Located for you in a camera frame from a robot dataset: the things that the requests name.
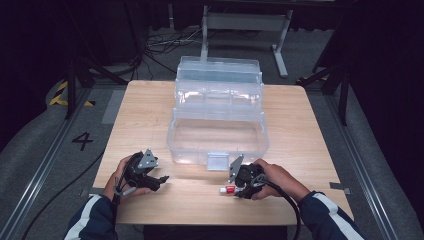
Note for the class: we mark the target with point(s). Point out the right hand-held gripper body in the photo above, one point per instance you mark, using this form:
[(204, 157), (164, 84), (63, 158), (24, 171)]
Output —
[(248, 175)]

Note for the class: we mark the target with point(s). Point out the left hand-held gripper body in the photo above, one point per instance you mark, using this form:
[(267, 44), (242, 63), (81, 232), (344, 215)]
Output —
[(136, 170)]

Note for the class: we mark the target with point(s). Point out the white red ointment tube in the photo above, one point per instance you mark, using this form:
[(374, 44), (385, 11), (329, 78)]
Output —
[(228, 190)]

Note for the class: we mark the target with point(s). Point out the clear plastic storage box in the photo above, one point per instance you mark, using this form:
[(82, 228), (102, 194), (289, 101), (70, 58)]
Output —
[(216, 136)]

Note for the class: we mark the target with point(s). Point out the person's left hand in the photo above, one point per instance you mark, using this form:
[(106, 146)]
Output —
[(115, 186)]

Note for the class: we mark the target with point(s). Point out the person's right hand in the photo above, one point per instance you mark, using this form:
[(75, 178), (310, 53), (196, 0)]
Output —
[(280, 181)]

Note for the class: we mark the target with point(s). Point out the grey tape strip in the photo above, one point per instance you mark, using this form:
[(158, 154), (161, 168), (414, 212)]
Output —
[(339, 187)]

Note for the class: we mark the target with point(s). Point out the black tripod stand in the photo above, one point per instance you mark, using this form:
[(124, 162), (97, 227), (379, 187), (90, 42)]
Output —
[(343, 93), (71, 86)]

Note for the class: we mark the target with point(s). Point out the yellow black floor tape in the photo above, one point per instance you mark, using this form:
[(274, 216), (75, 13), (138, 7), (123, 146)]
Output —
[(56, 99)]

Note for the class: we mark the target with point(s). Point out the metal floor rail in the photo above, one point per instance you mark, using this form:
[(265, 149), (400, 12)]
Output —
[(43, 170), (353, 150)]

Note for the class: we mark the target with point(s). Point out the grey metal table frame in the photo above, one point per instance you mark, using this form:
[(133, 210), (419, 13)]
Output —
[(245, 21)]

